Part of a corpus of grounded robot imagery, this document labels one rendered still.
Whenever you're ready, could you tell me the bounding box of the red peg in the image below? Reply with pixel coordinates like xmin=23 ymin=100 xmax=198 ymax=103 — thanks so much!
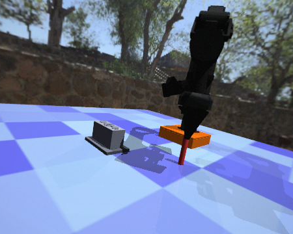
xmin=178 ymin=138 xmax=189 ymax=165

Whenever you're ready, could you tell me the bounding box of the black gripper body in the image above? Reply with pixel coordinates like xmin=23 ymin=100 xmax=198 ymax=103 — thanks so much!
xmin=178 ymin=68 xmax=214 ymax=111

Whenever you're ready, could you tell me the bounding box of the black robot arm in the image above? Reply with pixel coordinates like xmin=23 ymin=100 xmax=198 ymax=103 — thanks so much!
xmin=161 ymin=5 xmax=234 ymax=98

